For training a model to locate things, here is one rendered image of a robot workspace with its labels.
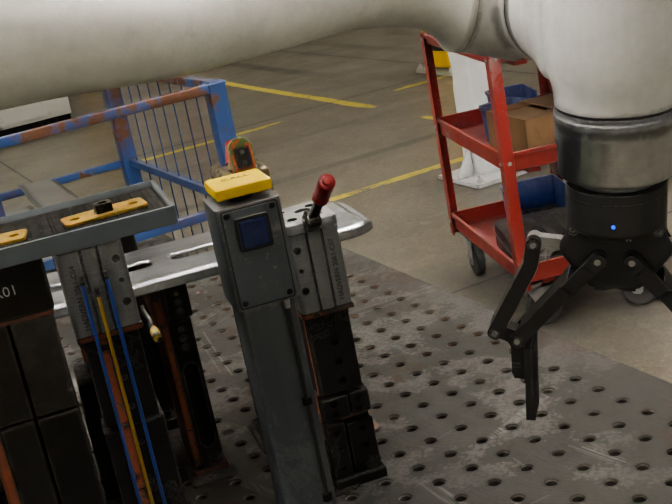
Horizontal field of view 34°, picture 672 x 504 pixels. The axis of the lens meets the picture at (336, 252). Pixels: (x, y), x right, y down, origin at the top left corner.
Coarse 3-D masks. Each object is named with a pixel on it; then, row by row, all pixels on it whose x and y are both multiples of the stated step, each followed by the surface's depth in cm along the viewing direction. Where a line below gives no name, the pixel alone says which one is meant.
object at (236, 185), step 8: (224, 176) 118; (232, 176) 117; (240, 176) 116; (248, 176) 116; (256, 176) 115; (264, 176) 114; (208, 184) 116; (216, 184) 115; (224, 184) 114; (232, 184) 113; (240, 184) 113; (248, 184) 113; (256, 184) 113; (264, 184) 113; (208, 192) 116; (216, 192) 112; (224, 192) 112; (232, 192) 112; (240, 192) 113; (248, 192) 113; (216, 200) 112; (224, 200) 113; (232, 200) 115; (240, 200) 115
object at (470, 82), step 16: (464, 64) 517; (480, 64) 519; (464, 80) 521; (480, 80) 520; (464, 96) 525; (480, 96) 522; (464, 160) 534; (480, 160) 530; (464, 176) 536; (480, 176) 523; (496, 176) 529
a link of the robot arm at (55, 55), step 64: (0, 0) 64; (64, 0) 66; (128, 0) 68; (192, 0) 70; (256, 0) 74; (320, 0) 79; (384, 0) 85; (448, 0) 86; (0, 64) 64; (64, 64) 66; (128, 64) 68; (192, 64) 71
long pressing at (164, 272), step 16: (336, 208) 158; (352, 208) 158; (352, 224) 148; (368, 224) 148; (176, 240) 157; (192, 240) 156; (208, 240) 154; (128, 256) 154; (144, 256) 152; (160, 256) 151; (192, 256) 148; (208, 256) 147; (144, 272) 145; (160, 272) 144; (176, 272) 142; (192, 272) 142; (208, 272) 142; (144, 288) 140; (160, 288) 141; (64, 304) 138
